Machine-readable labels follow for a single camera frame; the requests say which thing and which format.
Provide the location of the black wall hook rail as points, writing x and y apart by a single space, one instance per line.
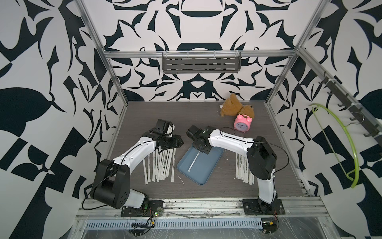
360 115

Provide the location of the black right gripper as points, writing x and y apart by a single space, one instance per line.
204 150

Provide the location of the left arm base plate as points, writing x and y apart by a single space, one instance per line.
148 208

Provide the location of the white cable duct strip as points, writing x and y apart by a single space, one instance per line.
207 223

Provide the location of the brown teddy bear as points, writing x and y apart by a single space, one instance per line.
233 107

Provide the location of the pink alarm clock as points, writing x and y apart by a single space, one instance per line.
242 123

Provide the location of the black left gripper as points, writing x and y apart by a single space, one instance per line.
177 143

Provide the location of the right pile wrapped straw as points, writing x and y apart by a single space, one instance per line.
242 171

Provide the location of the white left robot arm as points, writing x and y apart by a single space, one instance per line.
111 185

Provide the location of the grey wall shelf rack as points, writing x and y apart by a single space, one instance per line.
198 62

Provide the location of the white straw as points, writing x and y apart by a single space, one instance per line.
193 162

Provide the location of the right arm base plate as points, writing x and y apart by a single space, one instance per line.
258 207

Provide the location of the blue storage tray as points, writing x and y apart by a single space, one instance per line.
204 165

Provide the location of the green clothes hanger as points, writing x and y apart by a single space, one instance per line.
340 142

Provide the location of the left pile wrapped straw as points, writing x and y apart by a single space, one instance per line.
159 166

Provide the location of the pile wrapped straw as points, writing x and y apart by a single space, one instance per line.
159 166
242 171

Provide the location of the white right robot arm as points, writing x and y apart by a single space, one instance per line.
261 157

